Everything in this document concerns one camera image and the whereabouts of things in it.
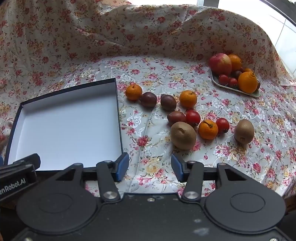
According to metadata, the pale green tray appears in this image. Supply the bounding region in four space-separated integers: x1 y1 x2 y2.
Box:
210 68 261 98

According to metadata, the mandarin orange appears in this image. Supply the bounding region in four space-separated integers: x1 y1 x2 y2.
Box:
179 90 198 109
125 84 143 101
198 119 219 140

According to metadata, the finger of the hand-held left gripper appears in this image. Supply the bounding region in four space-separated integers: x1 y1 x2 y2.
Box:
13 153 41 170

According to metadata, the brown kiwi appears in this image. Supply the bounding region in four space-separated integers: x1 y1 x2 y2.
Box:
234 119 255 145
170 121 197 150

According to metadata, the floral tablecloth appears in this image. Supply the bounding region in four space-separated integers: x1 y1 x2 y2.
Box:
0 0 296 202

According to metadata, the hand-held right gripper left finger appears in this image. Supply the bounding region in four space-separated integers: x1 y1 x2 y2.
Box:
48 152 130 203

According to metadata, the red apple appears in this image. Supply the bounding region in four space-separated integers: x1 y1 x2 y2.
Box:
208 53 233 76

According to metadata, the round orange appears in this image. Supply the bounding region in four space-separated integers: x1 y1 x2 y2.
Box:
228 54 243 72

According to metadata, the dark box with white inside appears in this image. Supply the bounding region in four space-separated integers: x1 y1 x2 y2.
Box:
4 77 123 172

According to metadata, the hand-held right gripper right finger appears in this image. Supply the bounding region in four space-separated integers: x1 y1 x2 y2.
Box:
171 153 255 202

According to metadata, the large orange with stem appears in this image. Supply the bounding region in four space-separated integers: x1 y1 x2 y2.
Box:
238 71 258 94

